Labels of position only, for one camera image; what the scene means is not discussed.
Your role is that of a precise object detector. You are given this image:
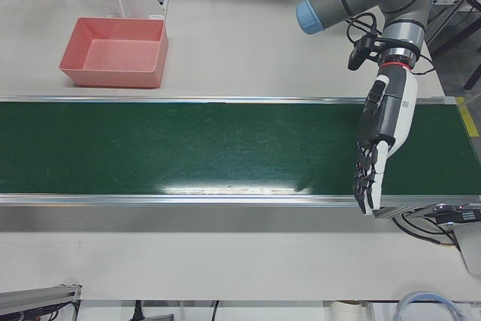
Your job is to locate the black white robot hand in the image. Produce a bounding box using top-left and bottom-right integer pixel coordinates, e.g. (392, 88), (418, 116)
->
(352, 62), (419, 217)

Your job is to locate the black electronics box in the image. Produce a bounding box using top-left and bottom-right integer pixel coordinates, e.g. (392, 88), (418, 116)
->
(431, 203), (481, 229)

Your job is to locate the white paper cup stack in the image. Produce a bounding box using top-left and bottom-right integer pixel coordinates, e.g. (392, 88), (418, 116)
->
(330, 299), (374, 321)

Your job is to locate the pink plastic box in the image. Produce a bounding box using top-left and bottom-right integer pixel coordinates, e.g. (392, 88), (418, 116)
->
(59, 17), (169, 90)

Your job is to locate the yellow floor tape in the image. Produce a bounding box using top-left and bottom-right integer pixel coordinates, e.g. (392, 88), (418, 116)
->
(455, 95), (480, 138)

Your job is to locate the clear blue tube coil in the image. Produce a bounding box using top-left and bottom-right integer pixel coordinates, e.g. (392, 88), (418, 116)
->
(395, 290), (464, 321)

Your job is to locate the green conveyor belt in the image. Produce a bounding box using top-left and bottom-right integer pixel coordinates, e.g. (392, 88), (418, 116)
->
(0, 100), (481, 198)

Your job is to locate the aluminium profile bar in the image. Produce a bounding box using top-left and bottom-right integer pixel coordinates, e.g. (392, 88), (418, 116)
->
(0, 282), (83, 321)

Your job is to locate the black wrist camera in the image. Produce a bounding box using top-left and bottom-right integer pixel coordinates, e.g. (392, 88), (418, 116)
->
(347, 34), (380, 71)

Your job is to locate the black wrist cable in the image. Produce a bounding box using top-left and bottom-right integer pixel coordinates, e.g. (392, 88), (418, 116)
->
(345, 12), (437, 76)

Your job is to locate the aluminium conveyor frame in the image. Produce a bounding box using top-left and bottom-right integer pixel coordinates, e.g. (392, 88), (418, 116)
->
(0, 94), (481, 232)

